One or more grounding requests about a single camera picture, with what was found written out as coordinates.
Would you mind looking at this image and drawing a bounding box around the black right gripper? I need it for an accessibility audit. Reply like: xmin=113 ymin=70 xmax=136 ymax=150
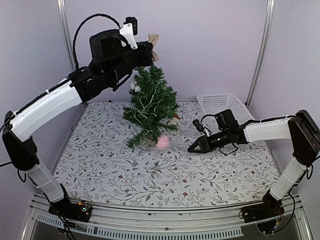
xmin=188 ymin=129 xmax=231 ymax=154

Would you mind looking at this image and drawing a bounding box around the pink pompom ornament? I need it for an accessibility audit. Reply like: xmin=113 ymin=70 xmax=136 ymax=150
xmin=155 ymin=135 xmax=170 ymax=150

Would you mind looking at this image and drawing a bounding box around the white cotton ornament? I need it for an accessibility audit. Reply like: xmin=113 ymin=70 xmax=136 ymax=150
xmin=129 ymin=81 xmax=141 ymax=92

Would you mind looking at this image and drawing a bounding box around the white plastic basket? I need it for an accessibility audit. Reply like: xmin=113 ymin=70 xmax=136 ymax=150
xmin=196 ymin=93 xmax=254 ymax=125

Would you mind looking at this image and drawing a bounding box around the clear led light string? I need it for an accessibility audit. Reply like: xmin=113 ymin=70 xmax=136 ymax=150
xmin=127 ymin=79 xmax=173 ymax=126

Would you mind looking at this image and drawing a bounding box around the small green christmas tree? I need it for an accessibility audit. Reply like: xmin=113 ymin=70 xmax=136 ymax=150
xmin=123 ymin=65 xmax=179 ymax=149

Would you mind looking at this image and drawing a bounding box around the orange brown ornament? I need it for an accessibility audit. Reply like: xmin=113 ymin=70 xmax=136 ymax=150
xmin=173 ymin=113 xmax=181 ymax=120

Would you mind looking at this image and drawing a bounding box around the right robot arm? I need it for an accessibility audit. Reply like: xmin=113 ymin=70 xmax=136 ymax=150
xmin=187 ymin=109 xmax=320 ymax=222

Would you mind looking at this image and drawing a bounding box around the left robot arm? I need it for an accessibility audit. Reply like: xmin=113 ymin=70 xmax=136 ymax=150
xmin=0 ymin=16 xmax=153 ymax=217

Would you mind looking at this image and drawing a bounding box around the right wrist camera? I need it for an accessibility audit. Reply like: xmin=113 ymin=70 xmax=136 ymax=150
xmin=192 ymin=119 xmax=205 ymax=133

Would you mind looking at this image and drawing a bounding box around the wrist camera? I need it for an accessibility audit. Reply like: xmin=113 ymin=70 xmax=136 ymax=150
xmin=192 ymin=119 xmax=205 ymax=133
xmin=124 ymin=16 xmax=138 ymax=36

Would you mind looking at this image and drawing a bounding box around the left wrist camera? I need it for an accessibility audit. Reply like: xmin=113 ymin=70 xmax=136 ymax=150
xmin=124 ymin=16 xmax=138 ymax=36

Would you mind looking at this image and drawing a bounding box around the front aluminium rail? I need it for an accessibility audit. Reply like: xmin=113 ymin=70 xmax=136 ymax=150
xmin=21 ymin=193 xmax=316 ymax=240

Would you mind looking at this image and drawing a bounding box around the left aluminium frame post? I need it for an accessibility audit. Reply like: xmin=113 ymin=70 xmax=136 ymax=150
xmin=56 ymin=0 xmax=76 ymax=70

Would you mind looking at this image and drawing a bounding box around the aluminium frame post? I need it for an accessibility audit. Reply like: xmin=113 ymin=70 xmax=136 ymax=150
xmin=56 ymin=0 xmax=76 ymax=70
xmin=245 ymin=0 xmax=275 ymax=108

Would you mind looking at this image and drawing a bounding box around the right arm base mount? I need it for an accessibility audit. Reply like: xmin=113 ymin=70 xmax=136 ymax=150
xmin=238 ymin=203 xmax=285 ymax=235

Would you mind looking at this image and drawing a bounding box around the right aluminium frame post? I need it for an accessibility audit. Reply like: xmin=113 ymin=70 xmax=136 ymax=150
xmin=245 ymin=0 xmax=275 ymax=108

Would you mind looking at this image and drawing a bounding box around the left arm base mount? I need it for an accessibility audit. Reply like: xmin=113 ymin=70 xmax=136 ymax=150
xmin=48 ymin=199 xmax=92 ymax=223

